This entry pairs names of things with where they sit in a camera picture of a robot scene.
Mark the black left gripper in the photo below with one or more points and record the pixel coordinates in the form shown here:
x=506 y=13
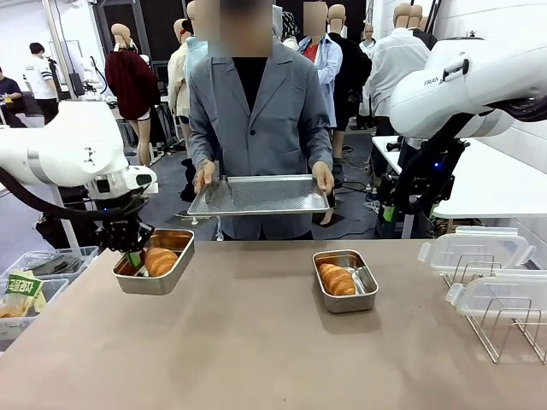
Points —
x=126 y=235

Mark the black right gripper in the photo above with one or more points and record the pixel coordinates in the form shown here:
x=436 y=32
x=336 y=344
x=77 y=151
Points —
x=440 y=188

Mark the golden croissant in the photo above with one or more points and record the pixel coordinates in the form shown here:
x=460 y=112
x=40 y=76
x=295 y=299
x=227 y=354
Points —
x=161 y=261
x=338 y=279

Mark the rectangular stainless steel container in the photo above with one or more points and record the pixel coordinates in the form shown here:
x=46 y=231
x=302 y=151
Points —
x=348 y=301
x=154 y=284

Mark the clear plastic container lid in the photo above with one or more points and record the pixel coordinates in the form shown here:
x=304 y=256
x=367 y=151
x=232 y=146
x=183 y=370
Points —
x=474 y=250
x=504 y=294

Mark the metal serving tongs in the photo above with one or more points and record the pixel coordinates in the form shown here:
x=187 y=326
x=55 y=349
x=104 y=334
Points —
x=226 y=188

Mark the perforated metal baking tray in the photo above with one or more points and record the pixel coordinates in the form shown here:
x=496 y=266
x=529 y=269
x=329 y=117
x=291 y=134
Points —
x=265 y=196

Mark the person's right forearm grey sleeve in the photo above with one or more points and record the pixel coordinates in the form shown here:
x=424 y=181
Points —
x=200 y=147

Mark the person's left forearm grey sleeve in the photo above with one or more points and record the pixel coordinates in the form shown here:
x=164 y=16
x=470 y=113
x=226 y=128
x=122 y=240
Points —
x=320 y=145

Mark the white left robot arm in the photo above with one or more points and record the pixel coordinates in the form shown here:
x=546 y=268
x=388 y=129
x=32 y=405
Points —
x=64 y=145

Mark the person's left hand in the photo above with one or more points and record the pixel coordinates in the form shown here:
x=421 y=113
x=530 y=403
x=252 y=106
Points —
x=325 y=175

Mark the person's right hand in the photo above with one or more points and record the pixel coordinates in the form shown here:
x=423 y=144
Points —
x=205 y=175

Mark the clear bin with dark items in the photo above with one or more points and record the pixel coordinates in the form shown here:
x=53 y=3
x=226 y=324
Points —
x=64 y=261

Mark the large white side table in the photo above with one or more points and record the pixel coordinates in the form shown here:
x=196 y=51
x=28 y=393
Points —
x=495 y=183

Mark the green snack bag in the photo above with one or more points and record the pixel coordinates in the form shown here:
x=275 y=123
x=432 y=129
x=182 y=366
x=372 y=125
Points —
x=23 y=290

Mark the clear plastic storage bin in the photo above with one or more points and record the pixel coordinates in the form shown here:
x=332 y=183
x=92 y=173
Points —
x=21 y=329

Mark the mannequin in black clothes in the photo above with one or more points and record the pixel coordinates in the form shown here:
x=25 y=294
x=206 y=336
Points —
x=352 y=77

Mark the mannequin in white shirt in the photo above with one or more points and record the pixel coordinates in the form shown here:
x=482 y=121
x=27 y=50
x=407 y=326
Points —
x=397 y=64

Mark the mannequin blue shirt red top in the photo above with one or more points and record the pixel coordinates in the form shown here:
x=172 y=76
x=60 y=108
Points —
x=329 y=68

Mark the person in grey jacket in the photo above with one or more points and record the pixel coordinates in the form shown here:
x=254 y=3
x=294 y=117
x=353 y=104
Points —
x=256 y=119

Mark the mannequin in maroon sweater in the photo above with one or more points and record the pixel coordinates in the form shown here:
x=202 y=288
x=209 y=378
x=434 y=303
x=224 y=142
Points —
x=128 y=81

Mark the mannequin in cream jacket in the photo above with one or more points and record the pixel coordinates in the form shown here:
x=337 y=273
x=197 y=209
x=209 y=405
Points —
x=177 y=85

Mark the mannequin in dark coat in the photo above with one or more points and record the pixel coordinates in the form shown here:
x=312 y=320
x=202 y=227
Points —
x=423 y=30

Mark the person in striped white tee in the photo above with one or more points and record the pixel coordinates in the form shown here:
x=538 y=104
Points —
x=40 y=81

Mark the seated person in dark shirt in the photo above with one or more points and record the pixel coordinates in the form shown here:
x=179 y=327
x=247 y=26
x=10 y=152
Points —
x=10 y=98

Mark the mannequin in blue fleece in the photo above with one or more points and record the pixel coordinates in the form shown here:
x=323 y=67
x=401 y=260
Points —
x=194 y=51

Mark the mannequin floor base plate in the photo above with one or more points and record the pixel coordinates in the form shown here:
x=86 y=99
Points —
x=192 y=218

